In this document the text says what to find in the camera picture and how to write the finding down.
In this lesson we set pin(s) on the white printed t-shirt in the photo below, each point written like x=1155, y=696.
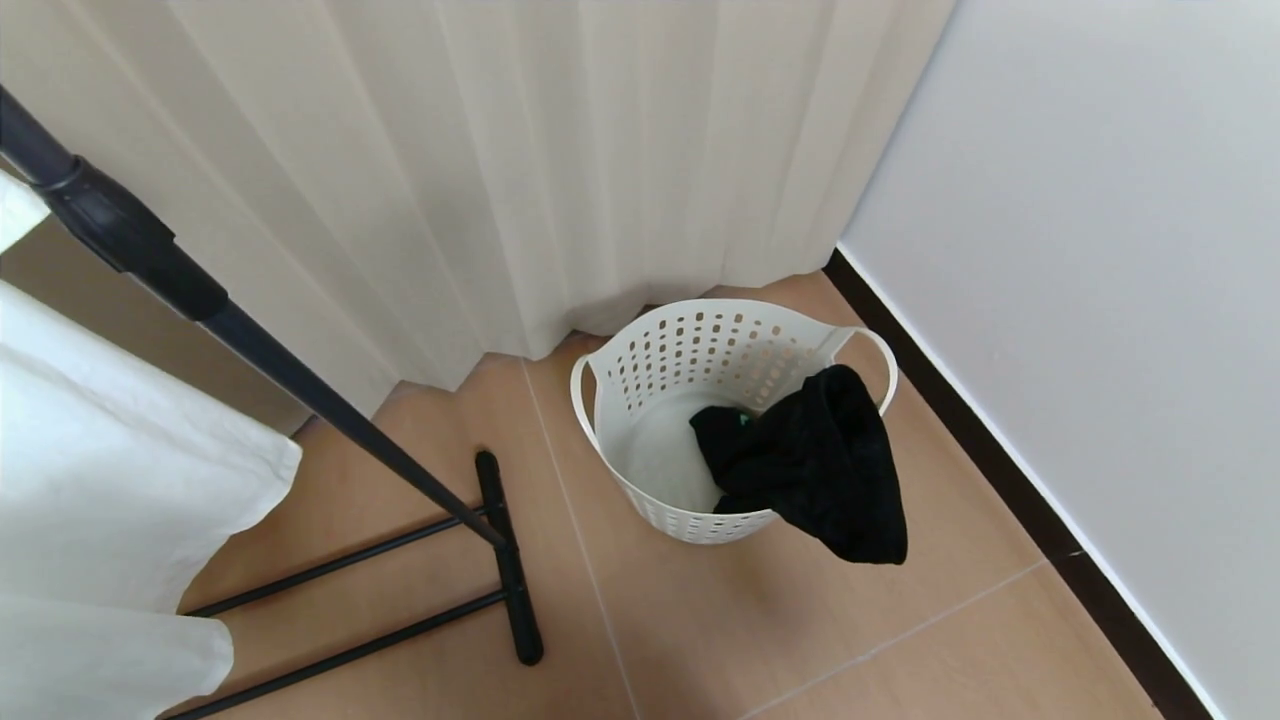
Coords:
x=100, y=480

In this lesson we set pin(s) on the black clothes rack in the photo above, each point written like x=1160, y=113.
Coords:
x=130, y=245

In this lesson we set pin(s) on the beige curtain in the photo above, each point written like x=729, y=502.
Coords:
x=500, y=150

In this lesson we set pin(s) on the white laundry basket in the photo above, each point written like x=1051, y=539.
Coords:
x=700, y=350

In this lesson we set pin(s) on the black garment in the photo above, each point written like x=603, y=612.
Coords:
x=820, y=470

